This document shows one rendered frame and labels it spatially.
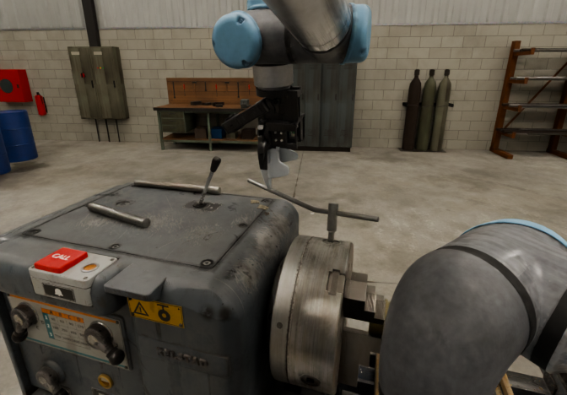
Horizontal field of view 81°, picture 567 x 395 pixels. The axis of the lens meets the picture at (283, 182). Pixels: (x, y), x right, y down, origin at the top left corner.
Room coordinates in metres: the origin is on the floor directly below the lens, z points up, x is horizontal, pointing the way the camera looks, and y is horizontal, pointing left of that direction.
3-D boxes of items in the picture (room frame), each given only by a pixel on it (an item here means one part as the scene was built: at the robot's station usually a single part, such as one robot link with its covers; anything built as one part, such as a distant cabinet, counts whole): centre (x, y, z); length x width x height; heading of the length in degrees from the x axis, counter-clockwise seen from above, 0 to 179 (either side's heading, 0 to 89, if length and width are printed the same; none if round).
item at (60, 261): (0.53, 0.41, 1.26); 0.06 x 0.06 x 0.02; 73
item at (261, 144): (0.66, 0.04, 1.44); 0.05 x 0.02 x 0.09; 163
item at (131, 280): (0.48, 0.25, 1.24); 0.09 x 0.08 x 0.03; 73
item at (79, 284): (0.52, 0.38, 1.23); 0.13 x 0.08 x 0.05; 73
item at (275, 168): (0.66, 0.02, 1.39); 0.06 x 0.03 x 0.09; 73
